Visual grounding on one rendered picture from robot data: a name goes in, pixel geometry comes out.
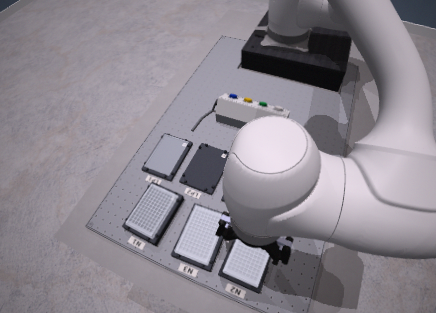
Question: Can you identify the white button panel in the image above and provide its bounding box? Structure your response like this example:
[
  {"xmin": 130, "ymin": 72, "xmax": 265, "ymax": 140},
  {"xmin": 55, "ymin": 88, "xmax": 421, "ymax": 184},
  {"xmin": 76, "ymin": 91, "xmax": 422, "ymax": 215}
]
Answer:
[{"xmin": 191, "ymin": 94, "xmax": 290, "ymax": 131}]

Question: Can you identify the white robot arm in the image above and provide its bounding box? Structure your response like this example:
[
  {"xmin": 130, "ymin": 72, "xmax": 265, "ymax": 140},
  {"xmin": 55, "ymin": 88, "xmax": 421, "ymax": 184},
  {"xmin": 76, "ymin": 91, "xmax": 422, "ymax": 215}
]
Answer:
[{"xmin": 222, "ymin": 0, "xmax": 436, "ymax": 259}]

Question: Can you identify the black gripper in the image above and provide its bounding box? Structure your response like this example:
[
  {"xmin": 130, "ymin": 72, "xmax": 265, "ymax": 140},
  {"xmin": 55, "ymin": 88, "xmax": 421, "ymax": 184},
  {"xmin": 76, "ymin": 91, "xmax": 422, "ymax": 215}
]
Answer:
[{"xmin": 215, "ymin": 211, "xmax": 294, "ymax": 268}]

